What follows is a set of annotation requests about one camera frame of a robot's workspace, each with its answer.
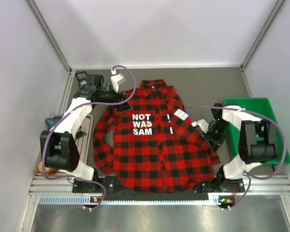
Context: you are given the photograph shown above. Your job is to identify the red black plaid shirt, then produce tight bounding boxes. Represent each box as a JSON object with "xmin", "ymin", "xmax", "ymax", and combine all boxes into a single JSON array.
[{"xmin": 93, "ymin": 80, "xmax": 219, "ymax": 193}]

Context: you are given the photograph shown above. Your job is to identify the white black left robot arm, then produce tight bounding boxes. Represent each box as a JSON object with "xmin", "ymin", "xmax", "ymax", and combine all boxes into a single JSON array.
[{"xmin": 40, "ymin": 72, "xmax": 128, "ymax": 184}]

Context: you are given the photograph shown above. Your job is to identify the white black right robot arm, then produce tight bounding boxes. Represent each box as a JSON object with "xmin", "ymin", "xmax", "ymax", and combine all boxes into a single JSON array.
[{"xmin": 196, "ymin": 103, "xmax": 279, "ymax": 192}]

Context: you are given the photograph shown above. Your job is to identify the small black brooch box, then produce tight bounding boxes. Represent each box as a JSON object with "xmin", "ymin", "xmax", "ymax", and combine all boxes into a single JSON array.
[{"xmin": 75, "ymin": 71, "xmax": 87, "ymax": 89}]

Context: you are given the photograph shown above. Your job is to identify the green plastic bin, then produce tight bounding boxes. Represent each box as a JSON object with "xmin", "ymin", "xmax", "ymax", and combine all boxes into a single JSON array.
[{"xmin": 223, "ymin": 97, "xmax": 290, "ymax": 166}]

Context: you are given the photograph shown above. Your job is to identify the blue star-shaped dish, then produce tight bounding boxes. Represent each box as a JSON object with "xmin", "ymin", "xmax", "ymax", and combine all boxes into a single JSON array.
[{"xmin": 45, "ymin": 116, "xmax": 62, "ymax": 131}]

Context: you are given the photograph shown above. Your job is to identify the orange brown cup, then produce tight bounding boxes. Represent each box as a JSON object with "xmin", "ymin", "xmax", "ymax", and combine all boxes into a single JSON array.
[{"xmin": 36, "ymin": 161, "xmax": 58, "ymax": 175}]

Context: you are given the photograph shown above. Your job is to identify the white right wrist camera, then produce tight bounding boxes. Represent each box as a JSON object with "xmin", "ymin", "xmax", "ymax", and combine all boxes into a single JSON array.
[{"xmin": 191, "ymin": 119, "xmax": 209, "ymax": 133}]

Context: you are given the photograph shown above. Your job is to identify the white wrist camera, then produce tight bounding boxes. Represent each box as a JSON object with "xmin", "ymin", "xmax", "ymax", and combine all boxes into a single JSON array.
[
  {"xmin": 191, "ymin": 119, "xmax": 209, "ymax": 133},
  {"xmin": 110, "ymin": 69, "xmax": 125, "ymax": 93}
]

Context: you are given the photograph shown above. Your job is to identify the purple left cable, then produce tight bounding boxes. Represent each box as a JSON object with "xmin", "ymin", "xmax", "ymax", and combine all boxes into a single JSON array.
[{"xmin": 41, "ymin": 64, "xmax": 136, "ymax": 208}]

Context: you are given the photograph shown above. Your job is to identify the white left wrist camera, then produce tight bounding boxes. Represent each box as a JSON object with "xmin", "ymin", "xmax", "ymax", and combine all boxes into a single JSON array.
[{"xmin": 110, "ymin": 69, "xmax": 125, "ymax": 93}]

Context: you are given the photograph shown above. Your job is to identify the slotted grey cable duct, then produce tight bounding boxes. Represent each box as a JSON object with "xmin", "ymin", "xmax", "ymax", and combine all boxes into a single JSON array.
[{"xmin": 39, "ymin": 191, "xmax": 236, "ymax": 206}]

